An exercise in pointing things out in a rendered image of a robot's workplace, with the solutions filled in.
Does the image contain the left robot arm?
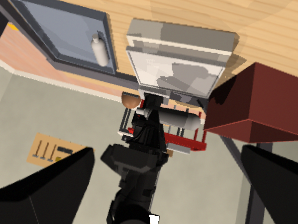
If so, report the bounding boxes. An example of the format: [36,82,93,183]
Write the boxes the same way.
[100,92,164,224]

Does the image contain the grey digital scale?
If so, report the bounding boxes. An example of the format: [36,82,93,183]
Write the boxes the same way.
[125,19,235,98]

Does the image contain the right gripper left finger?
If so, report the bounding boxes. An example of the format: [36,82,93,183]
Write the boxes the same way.
[0,147,95,224]

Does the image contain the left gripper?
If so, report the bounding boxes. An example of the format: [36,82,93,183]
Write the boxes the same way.
[110,110,169,201]

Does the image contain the grey gas cylinder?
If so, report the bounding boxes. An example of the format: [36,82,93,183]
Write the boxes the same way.
[136,105,201,130]

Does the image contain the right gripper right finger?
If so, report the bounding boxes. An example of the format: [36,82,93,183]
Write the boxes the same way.
[241,145,298,224]

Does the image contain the silver co2 cylinder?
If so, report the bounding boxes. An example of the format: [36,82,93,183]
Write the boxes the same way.
[91,34,109,66]

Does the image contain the red open-top box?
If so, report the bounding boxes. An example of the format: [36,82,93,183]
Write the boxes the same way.
[203,62,298,144]

